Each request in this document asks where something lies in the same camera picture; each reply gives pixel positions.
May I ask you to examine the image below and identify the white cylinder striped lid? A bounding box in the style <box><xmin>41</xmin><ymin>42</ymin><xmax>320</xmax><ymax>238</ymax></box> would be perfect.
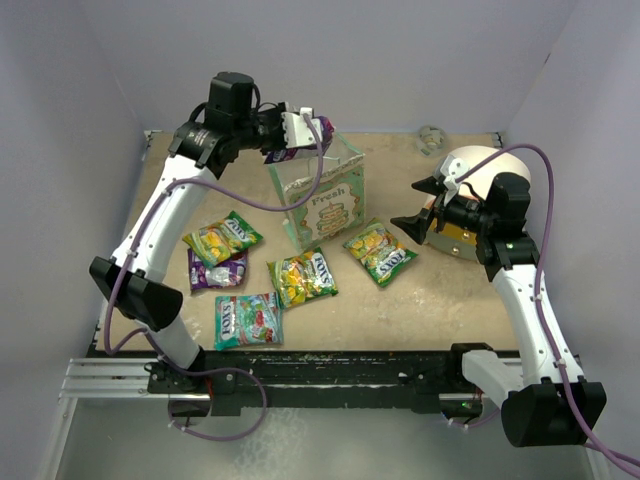
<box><xmin>425</xmin><ymin>145</ymin><xmax>531</xmax><ymax>262</ymax></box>

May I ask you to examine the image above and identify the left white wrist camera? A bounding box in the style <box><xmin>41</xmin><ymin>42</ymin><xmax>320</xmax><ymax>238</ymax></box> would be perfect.
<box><xmin>281</xmin><ymin>107</ymin><xmax>323</xmax><ymax>149</ymax></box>

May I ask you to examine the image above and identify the black front frame rail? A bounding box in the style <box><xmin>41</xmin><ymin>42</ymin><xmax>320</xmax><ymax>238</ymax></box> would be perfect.
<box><xmin>144</xmin><ymin>343</ymin><xmax>489</xmax><ymax>416</ymax></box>

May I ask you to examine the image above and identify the green cake paper bag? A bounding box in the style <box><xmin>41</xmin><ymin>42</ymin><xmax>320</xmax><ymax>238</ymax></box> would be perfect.
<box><xmin>268</xmin><ymin>132</ymin><xmax>366</xmax><ymax>252</ymax></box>

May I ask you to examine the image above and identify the teal Fox's candy bag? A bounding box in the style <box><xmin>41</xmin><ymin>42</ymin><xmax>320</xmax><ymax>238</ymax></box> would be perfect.
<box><xmin>214</xmin><ymin>292</ymin><xmax>284</xmax><ymax>351</ymax></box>

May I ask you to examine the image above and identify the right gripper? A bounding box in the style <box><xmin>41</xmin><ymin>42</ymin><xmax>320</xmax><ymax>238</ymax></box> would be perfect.
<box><xmin>392</xmin><ymin>174</ymin><xmax>496</xmax><ymax>244</ymax></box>

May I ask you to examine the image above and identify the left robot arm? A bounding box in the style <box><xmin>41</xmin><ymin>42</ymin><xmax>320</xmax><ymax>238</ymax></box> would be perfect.
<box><xmin>89</xmin><ymin>72</ymin><xmax>322</xmax><ymax>392</ymax></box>

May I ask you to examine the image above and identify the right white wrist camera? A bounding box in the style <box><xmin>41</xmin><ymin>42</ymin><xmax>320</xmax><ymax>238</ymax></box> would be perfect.
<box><xmin>434</xmin><ymin>154</ymin><xmax>469</xmax><ymax>194</ymax></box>

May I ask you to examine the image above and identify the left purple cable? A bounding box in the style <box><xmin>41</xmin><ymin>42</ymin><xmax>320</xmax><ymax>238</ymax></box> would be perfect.
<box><xmin>102</xmin><ymin>112</ymin><xmax>324</xmax><ymax>442</ymax></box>

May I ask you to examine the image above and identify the green fox's bag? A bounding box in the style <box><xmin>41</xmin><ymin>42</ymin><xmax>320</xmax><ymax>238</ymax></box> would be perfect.
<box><xmin>267</xmin><ymin>247</ymin><xmax>339</xmax><ymax>309</ymax></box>
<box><xmin>343</xmin><ymin>218</ymin><xmax>417</xmax><ymax>288</ymax></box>
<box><xmin>182</xmin><ymin>211</ymin><xmax>263</xmax><ymax>267</ymax></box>

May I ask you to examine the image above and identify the aluminium rail left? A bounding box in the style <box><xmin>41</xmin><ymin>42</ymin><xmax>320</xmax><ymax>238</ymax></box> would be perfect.
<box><xmin>58</xmin><ymin>357</ymin><xmax>156</xmax><ymax>401</ymax></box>

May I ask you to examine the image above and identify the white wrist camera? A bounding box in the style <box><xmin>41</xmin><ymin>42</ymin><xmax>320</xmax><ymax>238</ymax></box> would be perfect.
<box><xmin>434</xmin><ymin>154</ymin><xmax>469</xmax><ymax>194</ymax></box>
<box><xmin>281</xmin><ymin>107</ymin><xmax>323</xmax><ymax>149</ymax></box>

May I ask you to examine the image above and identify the purple snack bag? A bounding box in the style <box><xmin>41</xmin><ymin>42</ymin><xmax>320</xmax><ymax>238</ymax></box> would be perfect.
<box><xmin>187</xmin><ymin>248</ymin><xmax>248</xmax><ymax>292</ymax></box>
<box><xmin>264</xmin><ymin>116</ymin><xmax>334</xmax><ymax>165</ymax></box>

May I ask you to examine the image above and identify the grey tape roll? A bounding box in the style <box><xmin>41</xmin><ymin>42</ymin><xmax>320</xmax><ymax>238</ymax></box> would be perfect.
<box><xmin>416</xmin><ymin>125</ymin><xmax>448</xmax><ymax>157</ymax></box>

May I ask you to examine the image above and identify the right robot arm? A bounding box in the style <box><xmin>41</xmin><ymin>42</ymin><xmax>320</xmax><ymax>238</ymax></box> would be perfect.
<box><xmin>391</xmin><ymin>173</ymin><xmax>606</xmax><ymax>447</ymax></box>

